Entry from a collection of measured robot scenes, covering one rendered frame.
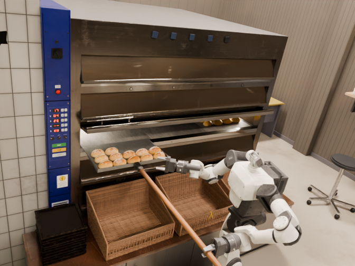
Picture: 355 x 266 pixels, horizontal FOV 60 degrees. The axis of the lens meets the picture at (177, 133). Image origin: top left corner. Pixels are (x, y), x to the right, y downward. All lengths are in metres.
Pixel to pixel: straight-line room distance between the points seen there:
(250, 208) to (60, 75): 1.43
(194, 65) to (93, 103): 0.84
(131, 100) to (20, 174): 0.91
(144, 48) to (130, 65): 0.15
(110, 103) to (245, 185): 1.09
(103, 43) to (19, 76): 0.54
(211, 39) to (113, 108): 0.92
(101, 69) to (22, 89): 0.50
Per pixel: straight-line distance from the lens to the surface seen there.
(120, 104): 2.27
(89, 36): 2.07
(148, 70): 2.27
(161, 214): 2.61
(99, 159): 2.18
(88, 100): 2.20
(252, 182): 1.88
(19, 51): 2.02
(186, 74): 2.44
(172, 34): 2.29
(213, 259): 1.60
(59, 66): 2.04
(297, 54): 6.10
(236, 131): 3.07
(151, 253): 2.46
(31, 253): 2.47
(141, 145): 2.47
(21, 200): 2.47
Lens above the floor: 2.35
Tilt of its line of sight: 25 degrees down
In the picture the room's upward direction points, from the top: 9 degrees clockwise
